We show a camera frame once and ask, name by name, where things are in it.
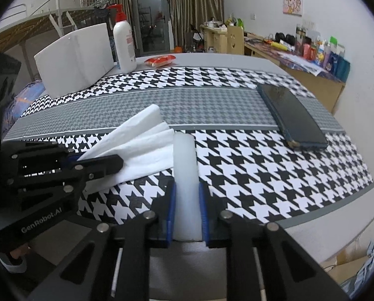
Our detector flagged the white foam roll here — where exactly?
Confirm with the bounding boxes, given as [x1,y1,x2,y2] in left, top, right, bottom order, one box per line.
[173,132,202,242]

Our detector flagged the white foam sheet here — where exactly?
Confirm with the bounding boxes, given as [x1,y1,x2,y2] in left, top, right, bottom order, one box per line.
[80,104,175,192]

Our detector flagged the left hand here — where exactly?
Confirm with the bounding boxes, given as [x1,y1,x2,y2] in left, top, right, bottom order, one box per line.
[0,243,30,274]

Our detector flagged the blue plaid quilt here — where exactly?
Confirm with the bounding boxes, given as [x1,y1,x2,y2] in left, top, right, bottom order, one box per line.
[2,80,45,134]

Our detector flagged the houndstooth table mat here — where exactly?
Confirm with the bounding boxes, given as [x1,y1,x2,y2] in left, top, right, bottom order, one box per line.
[6,67,374,223]

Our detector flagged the white styrofoam box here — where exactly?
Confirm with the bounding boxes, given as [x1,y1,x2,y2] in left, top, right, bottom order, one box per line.
[34,23,114,99]

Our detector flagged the metal bunk bed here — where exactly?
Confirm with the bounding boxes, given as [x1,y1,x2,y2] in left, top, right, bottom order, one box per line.
[0,0,111,81]

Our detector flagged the black smartphone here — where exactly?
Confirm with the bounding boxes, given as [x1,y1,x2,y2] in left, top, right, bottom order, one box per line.
[256,84,328,151]

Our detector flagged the white pump bottle red cap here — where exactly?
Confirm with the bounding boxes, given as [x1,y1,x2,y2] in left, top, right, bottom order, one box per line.
[107,4,136,73]

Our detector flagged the orange snack packet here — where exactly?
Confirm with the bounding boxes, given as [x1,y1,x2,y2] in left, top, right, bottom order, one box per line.
[144,54,176,68]

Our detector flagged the wooden smiley chair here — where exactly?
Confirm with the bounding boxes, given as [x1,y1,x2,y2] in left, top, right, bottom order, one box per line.
[227,26,245,55]

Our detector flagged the wooden desk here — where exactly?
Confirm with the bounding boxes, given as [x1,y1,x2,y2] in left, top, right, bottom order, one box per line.
[200,25,345,113]

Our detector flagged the glass balcony door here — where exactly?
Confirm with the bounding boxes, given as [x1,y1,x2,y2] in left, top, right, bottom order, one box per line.
[132,0,174,56]

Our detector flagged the white paper sheets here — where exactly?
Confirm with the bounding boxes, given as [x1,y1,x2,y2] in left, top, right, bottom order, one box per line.
[279,52,324,76]

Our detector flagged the right brown curtain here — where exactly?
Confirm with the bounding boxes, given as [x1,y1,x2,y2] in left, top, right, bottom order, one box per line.
[170,0,223,48]

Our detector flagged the anime girl wall poster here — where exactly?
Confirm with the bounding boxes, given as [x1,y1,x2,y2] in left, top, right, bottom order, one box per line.
[283,0,303,16]

